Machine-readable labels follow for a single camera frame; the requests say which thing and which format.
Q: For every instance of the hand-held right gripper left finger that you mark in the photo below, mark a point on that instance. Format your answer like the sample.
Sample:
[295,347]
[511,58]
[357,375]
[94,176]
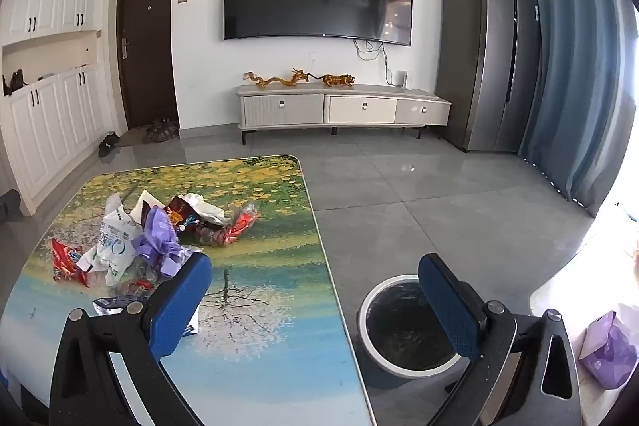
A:
[177,301]

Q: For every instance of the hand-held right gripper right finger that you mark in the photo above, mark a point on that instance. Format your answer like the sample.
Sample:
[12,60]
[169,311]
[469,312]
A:
[449,311]

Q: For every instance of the small white packet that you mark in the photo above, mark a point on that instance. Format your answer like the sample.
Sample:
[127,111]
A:
[192,327]

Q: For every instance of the white rimmed trash bin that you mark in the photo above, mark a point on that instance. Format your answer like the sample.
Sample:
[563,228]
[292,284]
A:
[399,326]

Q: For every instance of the silver blue packet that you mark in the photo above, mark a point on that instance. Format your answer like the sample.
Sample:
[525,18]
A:
[112,304]

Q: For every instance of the purple wrapper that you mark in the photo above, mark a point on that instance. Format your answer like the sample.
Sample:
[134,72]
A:
[159,236]

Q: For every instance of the white blue-print plastic bag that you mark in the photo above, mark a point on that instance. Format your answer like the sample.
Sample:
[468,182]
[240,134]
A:
[112,246]

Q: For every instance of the red clear wrapper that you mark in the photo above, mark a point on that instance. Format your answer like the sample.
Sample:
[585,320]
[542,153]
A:
[232,231]

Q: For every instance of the dark red snack bag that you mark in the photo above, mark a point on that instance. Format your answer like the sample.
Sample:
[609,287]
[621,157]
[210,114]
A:
[177,211]

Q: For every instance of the white paper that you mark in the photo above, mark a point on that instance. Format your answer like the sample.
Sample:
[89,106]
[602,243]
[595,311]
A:
[207,209]
[147,199]

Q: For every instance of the red snack packet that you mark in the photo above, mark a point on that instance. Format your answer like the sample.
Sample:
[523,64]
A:
[67,264]

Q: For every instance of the purple tissue pack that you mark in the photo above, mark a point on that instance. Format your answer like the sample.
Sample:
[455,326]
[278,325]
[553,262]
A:
[606,346]

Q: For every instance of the grey doormat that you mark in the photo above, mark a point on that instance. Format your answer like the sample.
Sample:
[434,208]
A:
[131,137]

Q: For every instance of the brown shoes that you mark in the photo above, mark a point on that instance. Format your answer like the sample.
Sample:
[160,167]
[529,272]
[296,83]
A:
[159,131]

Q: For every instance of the black shoes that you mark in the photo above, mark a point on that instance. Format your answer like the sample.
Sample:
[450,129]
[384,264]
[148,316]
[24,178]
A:
[109,144]

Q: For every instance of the beige television stand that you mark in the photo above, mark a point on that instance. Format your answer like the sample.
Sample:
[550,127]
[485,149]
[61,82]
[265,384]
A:
[299,106]

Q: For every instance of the golden dragon figurine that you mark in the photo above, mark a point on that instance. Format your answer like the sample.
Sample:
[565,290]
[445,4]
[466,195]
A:
[279,80]

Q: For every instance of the grey refrigerator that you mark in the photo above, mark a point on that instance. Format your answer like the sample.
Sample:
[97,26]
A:
[474,66]

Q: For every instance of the dark brown door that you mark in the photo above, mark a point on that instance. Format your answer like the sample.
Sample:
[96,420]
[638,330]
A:
[150,56]

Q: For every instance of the golden tiger figurine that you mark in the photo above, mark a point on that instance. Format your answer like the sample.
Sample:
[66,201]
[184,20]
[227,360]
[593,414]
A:
[337,80]

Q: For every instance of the blue curtain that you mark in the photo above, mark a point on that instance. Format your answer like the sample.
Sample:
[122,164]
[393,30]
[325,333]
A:
[569,81]

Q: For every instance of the white wall cabinet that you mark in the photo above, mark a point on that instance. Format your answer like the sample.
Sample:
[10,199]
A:
[45,131]

